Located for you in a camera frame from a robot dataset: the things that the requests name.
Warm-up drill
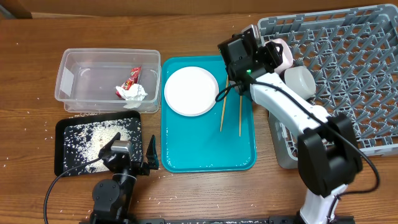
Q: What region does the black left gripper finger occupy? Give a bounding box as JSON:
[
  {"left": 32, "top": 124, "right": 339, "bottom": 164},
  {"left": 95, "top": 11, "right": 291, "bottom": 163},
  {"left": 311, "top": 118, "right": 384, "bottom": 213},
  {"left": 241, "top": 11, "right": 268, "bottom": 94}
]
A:
[
  {"left": 146, "top": 135, "right": 159, "bottom": 170},
  {"left": 98, "top": 132, "right": 121, "bottom": 159}
]

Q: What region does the white paper cup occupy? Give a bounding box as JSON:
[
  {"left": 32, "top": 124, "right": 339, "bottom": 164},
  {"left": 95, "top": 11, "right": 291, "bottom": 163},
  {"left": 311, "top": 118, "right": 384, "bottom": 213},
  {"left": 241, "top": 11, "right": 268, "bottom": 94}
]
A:
[{"left": 284, "top": 66, "right": 316, "bottom": 100}]

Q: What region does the white tissue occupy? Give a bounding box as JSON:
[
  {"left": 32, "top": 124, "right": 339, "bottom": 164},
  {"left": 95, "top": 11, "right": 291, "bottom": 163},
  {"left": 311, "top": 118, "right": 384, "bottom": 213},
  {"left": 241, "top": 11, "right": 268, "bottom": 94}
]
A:
[{"left": 123, "top": 84, "right": 147, "bottom": 101}]

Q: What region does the large pink plate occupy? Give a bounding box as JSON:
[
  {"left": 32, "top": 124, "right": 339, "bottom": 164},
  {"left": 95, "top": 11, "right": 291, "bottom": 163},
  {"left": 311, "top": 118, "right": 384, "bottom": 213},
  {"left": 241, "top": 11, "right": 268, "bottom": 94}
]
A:
[{"left": 164, "top": 67, "right": 219, "bottom": 116}]

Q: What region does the red snack wrapper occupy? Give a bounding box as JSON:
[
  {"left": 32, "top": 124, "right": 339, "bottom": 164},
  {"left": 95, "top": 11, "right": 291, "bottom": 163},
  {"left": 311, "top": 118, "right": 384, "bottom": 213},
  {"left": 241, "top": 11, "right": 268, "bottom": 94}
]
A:
[{"left": 119, "top": 67, "right": 142, "bottom": 90}]

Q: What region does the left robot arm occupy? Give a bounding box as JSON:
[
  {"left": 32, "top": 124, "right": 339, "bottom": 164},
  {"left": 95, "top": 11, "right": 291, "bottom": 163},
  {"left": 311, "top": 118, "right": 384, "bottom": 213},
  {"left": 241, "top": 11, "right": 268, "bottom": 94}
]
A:
[{"left": 89, "top": 133, "right": 150, "bottom": 224}]

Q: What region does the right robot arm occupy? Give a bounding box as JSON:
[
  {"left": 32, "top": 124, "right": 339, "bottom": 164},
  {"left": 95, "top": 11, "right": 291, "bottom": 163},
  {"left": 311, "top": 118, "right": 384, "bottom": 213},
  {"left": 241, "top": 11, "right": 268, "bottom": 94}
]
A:
[{"left": 161, "top": 25, "right": 363, "bottom": 223}]

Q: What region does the grey dishwasher rack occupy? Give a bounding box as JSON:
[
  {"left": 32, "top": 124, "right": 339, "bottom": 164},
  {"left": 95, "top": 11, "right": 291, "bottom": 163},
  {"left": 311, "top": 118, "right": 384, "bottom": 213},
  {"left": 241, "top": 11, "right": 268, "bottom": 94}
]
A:
[{"left": 257, "top": 4, "right": 397, "bottom": 156}]

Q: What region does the black tray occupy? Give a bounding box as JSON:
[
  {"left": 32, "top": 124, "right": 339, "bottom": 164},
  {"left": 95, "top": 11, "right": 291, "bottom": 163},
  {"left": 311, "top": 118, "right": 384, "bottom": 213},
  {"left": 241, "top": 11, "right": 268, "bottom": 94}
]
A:
[{"left": 54, "top": 111, "right": 144, "bottom": 175}]

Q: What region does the clear plastic bin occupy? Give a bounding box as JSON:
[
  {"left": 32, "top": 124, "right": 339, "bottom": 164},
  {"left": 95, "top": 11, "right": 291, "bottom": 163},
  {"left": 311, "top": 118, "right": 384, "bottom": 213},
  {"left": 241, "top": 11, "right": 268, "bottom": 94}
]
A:
[{"left": 55, "top": 48, "right": 162, "bottom": 113}]

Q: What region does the teal serving tray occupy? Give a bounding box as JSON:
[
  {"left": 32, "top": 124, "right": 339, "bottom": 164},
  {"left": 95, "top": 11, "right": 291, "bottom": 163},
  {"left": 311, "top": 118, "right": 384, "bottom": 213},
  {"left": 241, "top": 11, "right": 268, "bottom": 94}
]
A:
[{"left": 160, "top": 54, "right": 257, "bottom": 174}]

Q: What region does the black mounting rail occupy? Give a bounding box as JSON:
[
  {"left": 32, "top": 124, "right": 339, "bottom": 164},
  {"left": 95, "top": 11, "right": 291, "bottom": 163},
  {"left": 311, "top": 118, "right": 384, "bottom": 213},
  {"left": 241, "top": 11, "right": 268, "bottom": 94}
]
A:
[{"left": 79, "top": 206, "right": 355, "bottom": 224}]

